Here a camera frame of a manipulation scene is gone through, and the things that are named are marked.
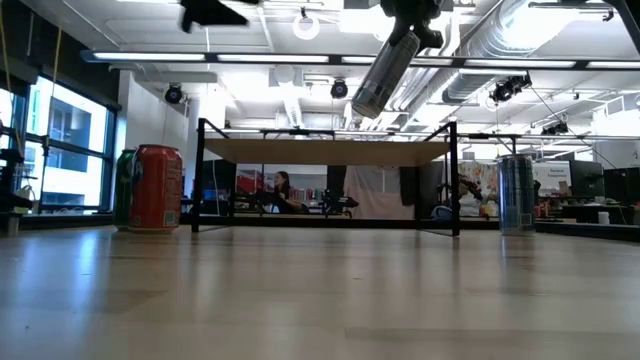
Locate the long ceiling light bar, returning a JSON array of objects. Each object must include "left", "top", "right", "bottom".
[{"left": 79, "top": 48, "right": 640, "bottom": 71}]

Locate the red soda can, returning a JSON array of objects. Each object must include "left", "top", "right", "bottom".
[{"left": 128, "top": 144, "right": 184, "bottom": 234}]

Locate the pink hanging cloth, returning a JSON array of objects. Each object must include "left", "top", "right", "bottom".
[{"left": 343, "top": 165, "right": 416, "bottom": 220}]

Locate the white sign board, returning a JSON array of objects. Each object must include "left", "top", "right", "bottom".
[{"left": 532, "top": 162, "right": 572, "bottom": 196}]

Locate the person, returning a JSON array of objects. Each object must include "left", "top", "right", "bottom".
[
  {"left": 269, "top": 170, "right": 304, "bottom": 215},
  {"left": 458, "top": 175, "right": 485, "bottom": 219}
]

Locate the yellow hanging cable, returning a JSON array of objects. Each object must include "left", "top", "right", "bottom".
[
  {"left": 38, "top": 24, "right": 64, "bottom": 211},
  {"left": 0, "top": 0, "right": 24, "bottom": 156}
]

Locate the white hanging ring light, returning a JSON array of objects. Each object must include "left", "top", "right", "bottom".
[{"left": 292, "top": 7, "right": 321, "bottom": 42}]

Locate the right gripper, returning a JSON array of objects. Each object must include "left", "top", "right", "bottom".
[{"left": 379, "top": 0, "right": 446, "bottom": 52}]

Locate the black framed window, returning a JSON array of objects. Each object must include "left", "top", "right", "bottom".
[{"left": 0, "top": 74, "right": 119, "bottom": 216}]

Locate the tall white slim beverage can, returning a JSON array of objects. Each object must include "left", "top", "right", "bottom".
[{"left": 351, "top": 30, "right": 422, "bottom": 120}]

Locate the black ceiling spotlight cluster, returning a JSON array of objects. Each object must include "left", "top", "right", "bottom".
[
  {"left": 488, "top": 73, "right": 534, "bottom": 105},
  {"left": 540, "top": 121, "right": 570, "bottom": 137}
]

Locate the black equipment rack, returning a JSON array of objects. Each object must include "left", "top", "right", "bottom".
[{"left": 0, "top": 147, "right": 37, "bottom": 237}]

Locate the black computer monitor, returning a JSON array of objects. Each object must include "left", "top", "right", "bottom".
[
  {"left": 603, "top": 167, "right": 640, "bottom": 206},
  {"left": 569, "top": 159, "right": 605, "bottom": 199}
]

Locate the blue silver energy drink can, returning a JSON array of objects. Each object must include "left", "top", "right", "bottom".
[{"left": 496, "top": 154, "right": 537, "bottom": 237}]

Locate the wooden shelf black metal frame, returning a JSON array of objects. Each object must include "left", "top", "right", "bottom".
[{"left": 191, "top": 117, "right": 462, "bottom": 238}]

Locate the black aluminium table frame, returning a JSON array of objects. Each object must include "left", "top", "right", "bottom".
[{"left": 17, "top": 212, "right": 640, "bottom": 242}]

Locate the green soda can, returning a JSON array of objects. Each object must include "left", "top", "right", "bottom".
[{"left": 112, "top": 148, "right": 137, "bottom": 232}]

